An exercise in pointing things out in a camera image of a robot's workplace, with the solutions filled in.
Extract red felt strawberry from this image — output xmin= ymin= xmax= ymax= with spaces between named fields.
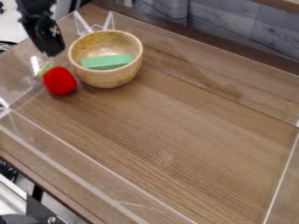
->
xmin=38 ymin=63 xmax=78 ymax=95

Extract clear acrylic tray walls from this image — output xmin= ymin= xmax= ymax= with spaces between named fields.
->
xmin=0 ymin=15 xmax=299 ymax=224

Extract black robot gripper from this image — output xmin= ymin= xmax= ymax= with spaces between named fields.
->
xmin=15 ymin=0 xmax=66 ymax=57

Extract green rectangular block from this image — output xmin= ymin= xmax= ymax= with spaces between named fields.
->
xmin=80 ymin=53 xmax=134 ymax=70

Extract wooden bowl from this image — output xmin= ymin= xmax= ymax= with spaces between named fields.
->
xmin=68 ymin=30 xmax=144 ymax=88

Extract black metal bracket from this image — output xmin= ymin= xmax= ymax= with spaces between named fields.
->
xmin=0 ymin=196 xmax=68 ymax=224

